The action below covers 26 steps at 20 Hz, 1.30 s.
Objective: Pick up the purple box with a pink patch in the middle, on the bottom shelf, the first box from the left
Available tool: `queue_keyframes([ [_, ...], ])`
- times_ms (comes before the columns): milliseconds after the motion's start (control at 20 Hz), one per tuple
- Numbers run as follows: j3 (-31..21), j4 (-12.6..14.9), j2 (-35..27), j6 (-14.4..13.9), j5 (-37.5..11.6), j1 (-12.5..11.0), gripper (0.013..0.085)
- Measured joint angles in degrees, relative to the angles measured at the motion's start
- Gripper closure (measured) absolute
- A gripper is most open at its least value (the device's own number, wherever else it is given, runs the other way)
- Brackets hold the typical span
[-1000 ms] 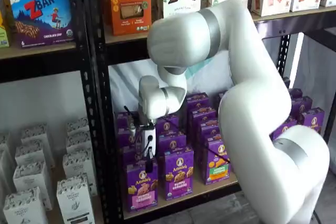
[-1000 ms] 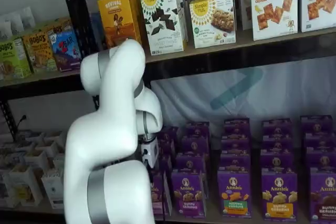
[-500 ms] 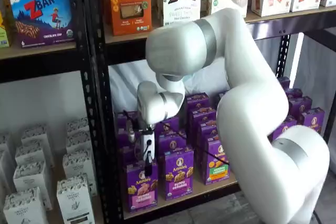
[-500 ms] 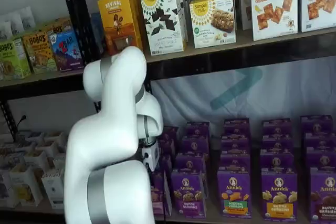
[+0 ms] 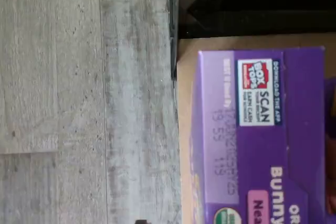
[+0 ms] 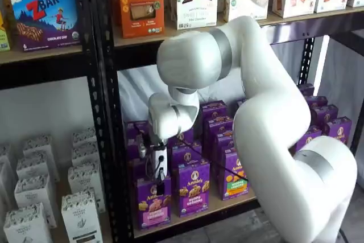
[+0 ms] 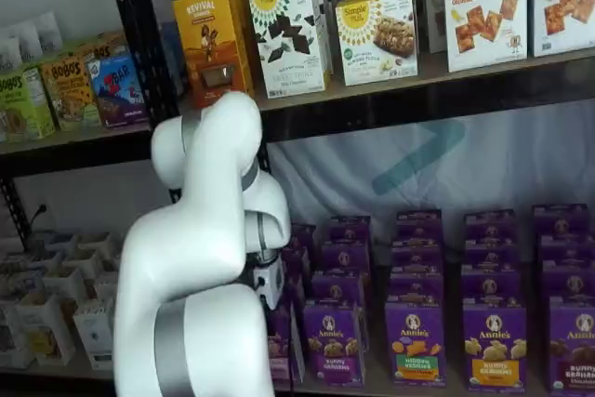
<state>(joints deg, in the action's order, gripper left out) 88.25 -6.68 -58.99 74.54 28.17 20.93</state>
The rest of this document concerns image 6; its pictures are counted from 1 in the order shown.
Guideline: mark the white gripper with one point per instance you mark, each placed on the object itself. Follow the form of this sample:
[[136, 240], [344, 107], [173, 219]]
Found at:
[[160, 163]]

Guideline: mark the purple Annie's box pink patch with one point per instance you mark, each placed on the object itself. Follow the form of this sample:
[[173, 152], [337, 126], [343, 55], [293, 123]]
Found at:
[[155, 211]]

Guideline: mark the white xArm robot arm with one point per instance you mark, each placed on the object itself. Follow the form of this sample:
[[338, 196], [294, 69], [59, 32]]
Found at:
[[270, 140]]

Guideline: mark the purple Annie's bunny grahams box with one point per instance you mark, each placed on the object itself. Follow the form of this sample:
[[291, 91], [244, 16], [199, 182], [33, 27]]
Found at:
[[193, 194]]

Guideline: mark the black metal shelf rack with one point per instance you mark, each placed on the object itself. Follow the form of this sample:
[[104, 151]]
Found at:
[[42, 72], [112, 140]]

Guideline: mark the purple Annie's box green patch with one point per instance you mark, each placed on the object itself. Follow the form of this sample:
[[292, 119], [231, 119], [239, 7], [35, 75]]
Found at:
[[230, 186]]

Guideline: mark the white organic pantry box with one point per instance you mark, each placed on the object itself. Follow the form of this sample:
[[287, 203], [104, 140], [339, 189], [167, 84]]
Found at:
[[84, 154], [34, 166], [84, 136], [5, 154], [37, 144], [85, 177], [5, 183], [81, 220], [34, 194], [25, 226]]

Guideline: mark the white mint chocolate box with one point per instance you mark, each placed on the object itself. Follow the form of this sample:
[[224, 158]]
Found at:
[[196, 12]]

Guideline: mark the orange snack box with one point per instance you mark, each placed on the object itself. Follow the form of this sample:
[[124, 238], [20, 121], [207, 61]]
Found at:
[[142, 4]]

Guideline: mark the blue Z Bar box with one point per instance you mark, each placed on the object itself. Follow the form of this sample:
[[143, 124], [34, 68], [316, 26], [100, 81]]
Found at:
[[42, 21]]

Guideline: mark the yellow green box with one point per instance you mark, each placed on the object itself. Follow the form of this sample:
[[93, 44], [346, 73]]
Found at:
[[3, 38]]

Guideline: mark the white backdrop sheet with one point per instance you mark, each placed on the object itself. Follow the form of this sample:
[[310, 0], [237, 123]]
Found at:
[[133, 92]]

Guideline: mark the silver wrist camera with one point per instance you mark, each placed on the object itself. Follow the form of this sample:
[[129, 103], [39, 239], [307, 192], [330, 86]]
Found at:
[[141, 146]]

